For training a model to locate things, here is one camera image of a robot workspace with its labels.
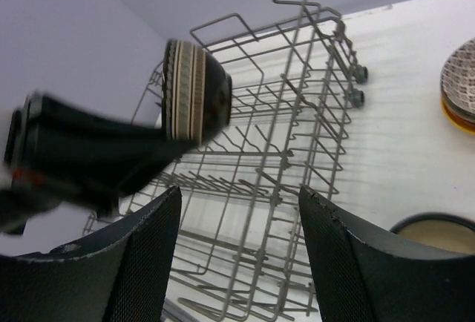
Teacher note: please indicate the grey wire dish rack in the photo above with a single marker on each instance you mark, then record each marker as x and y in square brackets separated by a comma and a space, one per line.
[240, 252]

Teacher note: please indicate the glossy teal blue bowl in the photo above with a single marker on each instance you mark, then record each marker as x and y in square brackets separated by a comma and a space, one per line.
[440, 230]

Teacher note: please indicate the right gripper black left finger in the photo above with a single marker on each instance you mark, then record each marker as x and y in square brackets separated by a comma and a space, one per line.
[117, 273]

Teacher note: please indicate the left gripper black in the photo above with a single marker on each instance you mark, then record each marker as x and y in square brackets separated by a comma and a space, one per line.
[47, 144]

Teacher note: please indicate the black patterned bowl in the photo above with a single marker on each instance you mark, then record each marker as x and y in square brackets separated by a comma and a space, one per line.
[197, 93]

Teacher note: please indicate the yellow bowl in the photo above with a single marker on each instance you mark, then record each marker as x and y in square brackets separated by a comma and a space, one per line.
[457, 121]

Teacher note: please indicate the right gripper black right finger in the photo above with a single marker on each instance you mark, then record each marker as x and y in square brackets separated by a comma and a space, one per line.
[364, 273]

